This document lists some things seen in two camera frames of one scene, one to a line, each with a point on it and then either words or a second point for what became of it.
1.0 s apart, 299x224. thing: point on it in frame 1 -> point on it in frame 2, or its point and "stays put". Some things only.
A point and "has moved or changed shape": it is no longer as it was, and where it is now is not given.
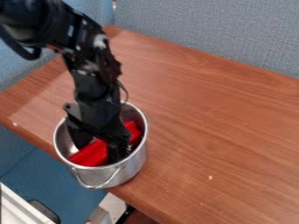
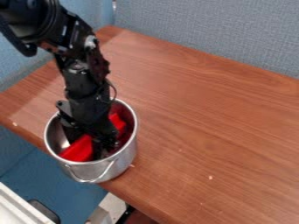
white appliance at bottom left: [16, 211] stays put
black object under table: [48, 213] stays put
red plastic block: [93, 155] has moved or changed shape
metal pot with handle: [101, 177] has moved or changed shape
